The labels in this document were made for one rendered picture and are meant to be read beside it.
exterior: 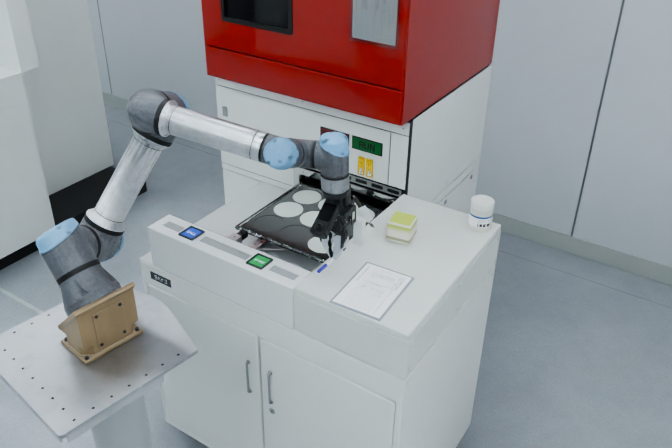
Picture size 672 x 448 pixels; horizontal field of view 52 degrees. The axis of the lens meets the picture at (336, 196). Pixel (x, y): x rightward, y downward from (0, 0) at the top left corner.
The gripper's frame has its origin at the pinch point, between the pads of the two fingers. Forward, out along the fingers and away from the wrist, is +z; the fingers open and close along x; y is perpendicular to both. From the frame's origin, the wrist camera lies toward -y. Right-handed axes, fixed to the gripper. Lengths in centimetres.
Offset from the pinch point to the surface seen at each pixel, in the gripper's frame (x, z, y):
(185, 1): 244, -7, 199
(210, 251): 33.8, 2.8, -12.7
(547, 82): 0, 7, 197
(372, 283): -13.5, 3.7, -0.9
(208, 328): 38, 32, -13
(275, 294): 9.8, 8.1, -13.8
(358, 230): -0.5, -1.6, 13.4
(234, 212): 58, 15, 26
